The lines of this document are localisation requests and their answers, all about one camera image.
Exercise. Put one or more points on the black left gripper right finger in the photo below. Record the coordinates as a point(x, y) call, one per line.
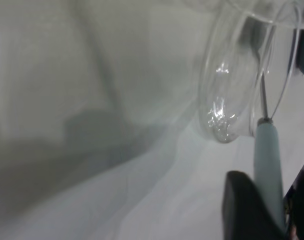
point(300, 207)

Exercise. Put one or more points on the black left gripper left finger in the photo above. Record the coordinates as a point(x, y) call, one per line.
point(244, 212)

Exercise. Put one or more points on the clear round glass lid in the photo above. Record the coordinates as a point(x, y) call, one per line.
point(224, 100)

